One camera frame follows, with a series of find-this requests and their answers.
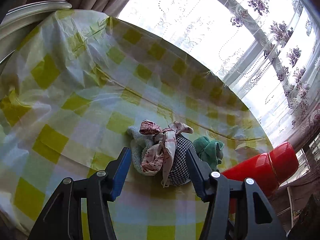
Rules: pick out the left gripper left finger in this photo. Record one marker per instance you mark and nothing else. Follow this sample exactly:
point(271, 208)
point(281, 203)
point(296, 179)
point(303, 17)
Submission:
point(61, 216)

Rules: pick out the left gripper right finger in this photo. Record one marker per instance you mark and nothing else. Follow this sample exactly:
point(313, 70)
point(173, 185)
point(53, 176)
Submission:
point(236, 209)

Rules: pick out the black white gingham pouch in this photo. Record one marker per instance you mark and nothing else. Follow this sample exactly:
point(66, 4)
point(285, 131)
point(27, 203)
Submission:
point(179, 174)

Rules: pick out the pink floral fabric pouch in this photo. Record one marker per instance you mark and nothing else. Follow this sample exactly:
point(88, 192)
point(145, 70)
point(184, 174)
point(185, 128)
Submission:
point(160, 156)

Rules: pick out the red thermos flask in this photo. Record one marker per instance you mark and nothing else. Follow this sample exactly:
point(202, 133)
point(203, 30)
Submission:
point(269, 170)

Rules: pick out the green terry towel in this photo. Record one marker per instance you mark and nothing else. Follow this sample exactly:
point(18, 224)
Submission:
point(209, 151)

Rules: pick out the light blue cloth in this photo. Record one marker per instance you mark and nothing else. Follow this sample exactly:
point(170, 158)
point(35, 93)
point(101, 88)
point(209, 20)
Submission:
point(139, 145)

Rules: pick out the green checkered tablecloth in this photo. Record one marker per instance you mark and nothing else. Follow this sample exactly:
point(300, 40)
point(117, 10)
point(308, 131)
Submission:
point(78, 81)

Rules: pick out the lace sheer curtain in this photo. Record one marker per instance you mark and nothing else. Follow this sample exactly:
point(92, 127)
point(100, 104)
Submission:
point(265, 51)

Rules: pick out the cream carved chair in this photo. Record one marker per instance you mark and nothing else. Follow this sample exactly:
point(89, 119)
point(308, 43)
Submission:
point(20, 21)

